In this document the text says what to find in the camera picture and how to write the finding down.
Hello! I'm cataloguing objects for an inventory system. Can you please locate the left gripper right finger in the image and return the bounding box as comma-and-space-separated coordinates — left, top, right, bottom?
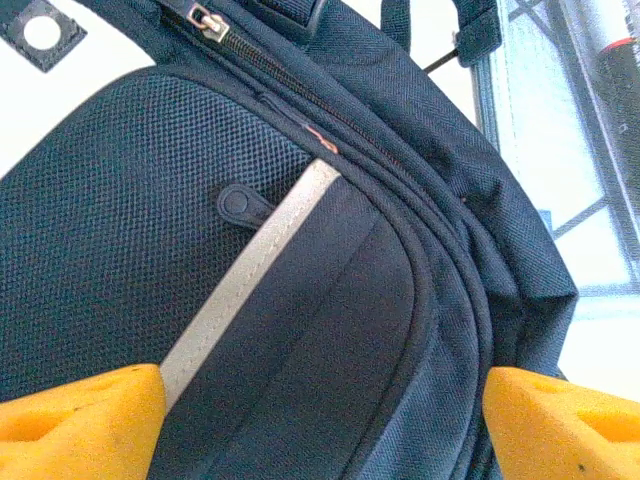
483, 367, 640, 480

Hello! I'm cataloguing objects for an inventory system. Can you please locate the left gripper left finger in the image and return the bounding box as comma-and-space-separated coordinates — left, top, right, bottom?
0, 363, 167, 480

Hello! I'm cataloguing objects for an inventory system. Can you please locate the grey mesh pencil case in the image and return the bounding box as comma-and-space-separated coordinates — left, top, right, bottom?
472, 0, 640, 301

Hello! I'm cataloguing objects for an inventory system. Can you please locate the navy blue backpack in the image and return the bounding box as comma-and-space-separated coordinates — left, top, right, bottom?
0, 0, 584, 480

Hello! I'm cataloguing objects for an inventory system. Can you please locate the red capped marker pen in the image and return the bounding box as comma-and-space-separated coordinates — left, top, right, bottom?
594, 34, 640, 166

